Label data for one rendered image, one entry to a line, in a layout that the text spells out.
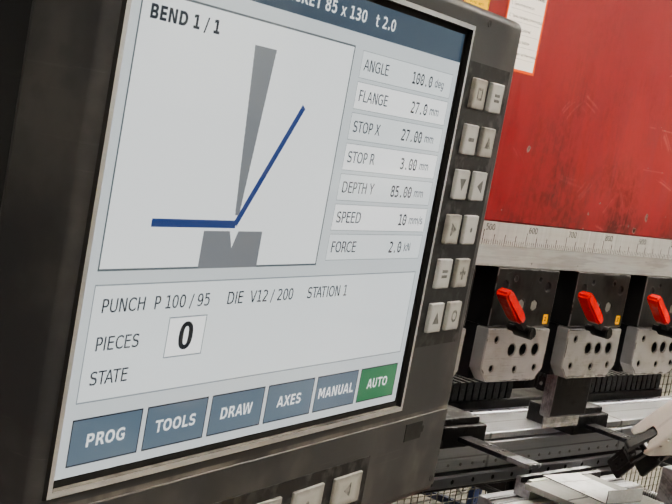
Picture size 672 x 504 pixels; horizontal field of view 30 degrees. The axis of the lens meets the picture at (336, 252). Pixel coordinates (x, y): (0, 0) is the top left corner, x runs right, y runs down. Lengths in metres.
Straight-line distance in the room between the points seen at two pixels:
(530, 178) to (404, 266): 0.94
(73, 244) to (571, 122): 1.32
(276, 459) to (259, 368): 0.07
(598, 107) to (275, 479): 1.21
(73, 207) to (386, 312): 0.32
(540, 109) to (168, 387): 1.18
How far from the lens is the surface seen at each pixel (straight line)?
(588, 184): 1.89
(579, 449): 2.60
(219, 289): 0.66
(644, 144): 2.00
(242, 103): 0.65
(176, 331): 0.64
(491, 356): 1.78
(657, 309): 2.06
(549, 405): 2.01
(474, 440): 2.17
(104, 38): 0.56
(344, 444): 0.82
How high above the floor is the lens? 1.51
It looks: 6 degrees down
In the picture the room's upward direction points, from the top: 10 degrees clockwise
